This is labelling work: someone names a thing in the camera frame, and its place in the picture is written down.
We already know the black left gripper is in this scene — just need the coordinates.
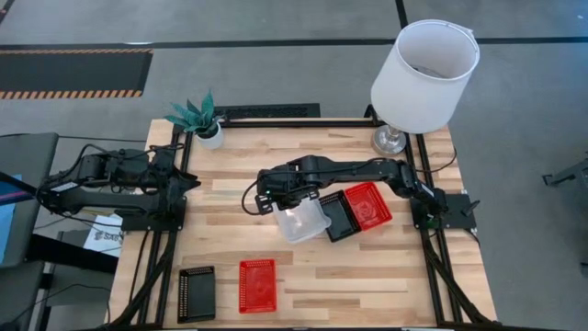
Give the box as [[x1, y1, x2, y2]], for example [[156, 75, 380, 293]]
[[149, 146, 202, 203]]

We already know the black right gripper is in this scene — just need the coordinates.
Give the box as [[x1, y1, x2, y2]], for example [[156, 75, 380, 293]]
[[256, 163, 322, 213]]

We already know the clear plastic basket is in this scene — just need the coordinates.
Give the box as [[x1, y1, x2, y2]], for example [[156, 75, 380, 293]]
[[272, 196, 333, 245]]

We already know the black plastic slotted basket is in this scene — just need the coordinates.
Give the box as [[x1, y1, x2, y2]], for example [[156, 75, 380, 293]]
[[176, 265, 217, 325], [318, 188, 363, 244]]

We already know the red plastic slotted basket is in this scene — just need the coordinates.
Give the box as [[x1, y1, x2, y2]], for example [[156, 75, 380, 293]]
[[238, 258, 278, 315], [344, 181, 394, 232]]

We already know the green plant in white pot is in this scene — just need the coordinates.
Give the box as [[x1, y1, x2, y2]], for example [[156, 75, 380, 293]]
[[164, 88, 226, 151]]

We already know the white printed paper sheet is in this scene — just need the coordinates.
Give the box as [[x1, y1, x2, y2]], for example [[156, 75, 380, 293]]
[[83, 213, 125, 258]]

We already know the white shade table lamp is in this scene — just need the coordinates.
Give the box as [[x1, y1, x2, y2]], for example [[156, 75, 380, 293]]
[[369, 18, 481, 156]]

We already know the black hazard-striped floor mat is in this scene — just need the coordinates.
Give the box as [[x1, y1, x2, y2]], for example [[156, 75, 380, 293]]
[[0, 48, 154, 100]]

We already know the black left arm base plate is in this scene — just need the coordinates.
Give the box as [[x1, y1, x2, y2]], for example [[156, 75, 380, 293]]
[[119, 196, 188, 233]]

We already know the black camera cable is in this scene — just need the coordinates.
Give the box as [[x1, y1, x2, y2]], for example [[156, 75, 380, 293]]
[[241, 177, 266, 217]]

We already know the black aluminium table frame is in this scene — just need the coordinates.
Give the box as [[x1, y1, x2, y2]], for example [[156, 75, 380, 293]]
[[107, 104, 500, 331]]

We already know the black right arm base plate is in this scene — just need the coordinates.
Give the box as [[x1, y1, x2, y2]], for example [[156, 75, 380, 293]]
[[410, 192, 481, 231]]

